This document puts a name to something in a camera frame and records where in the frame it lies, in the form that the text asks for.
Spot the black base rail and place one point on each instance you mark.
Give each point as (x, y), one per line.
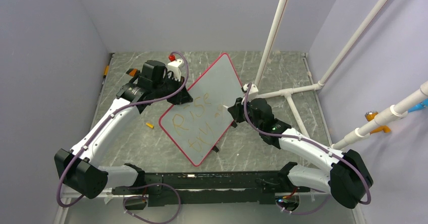
(262, 187)

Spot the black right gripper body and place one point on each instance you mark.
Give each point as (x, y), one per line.
(255, 123)

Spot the white pvc pipe frame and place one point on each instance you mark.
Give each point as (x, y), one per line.
(390, 114)

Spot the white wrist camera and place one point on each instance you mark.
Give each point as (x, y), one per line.
(174, 67)
(250, 92)

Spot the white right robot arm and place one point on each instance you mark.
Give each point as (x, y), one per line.
(343, 175)

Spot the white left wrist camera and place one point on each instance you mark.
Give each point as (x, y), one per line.
(174, 67)

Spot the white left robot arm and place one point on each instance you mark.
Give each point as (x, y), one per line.
(80, 169)

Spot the orange black small object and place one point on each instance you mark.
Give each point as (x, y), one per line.
(132, 72)

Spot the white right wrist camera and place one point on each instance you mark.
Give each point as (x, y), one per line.
(250, 92)

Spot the pink framed whiteboard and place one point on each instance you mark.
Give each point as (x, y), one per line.
(198, 126)

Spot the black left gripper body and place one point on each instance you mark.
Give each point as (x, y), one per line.
(166, 89)

